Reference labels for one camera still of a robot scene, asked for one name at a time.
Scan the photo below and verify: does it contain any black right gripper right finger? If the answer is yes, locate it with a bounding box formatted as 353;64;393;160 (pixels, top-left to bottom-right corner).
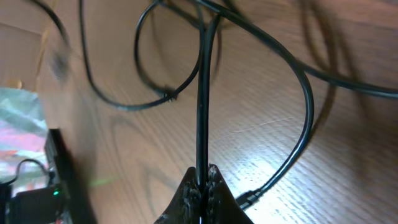
205;164;253;224

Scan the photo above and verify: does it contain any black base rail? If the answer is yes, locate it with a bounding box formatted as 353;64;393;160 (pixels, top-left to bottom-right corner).
44;129;97;224

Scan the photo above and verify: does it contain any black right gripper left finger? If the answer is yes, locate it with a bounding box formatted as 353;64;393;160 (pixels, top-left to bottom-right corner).
154;167;201;224

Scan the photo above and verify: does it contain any thick black USB cable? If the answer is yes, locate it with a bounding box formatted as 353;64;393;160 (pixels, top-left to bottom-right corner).
195;0;398;211

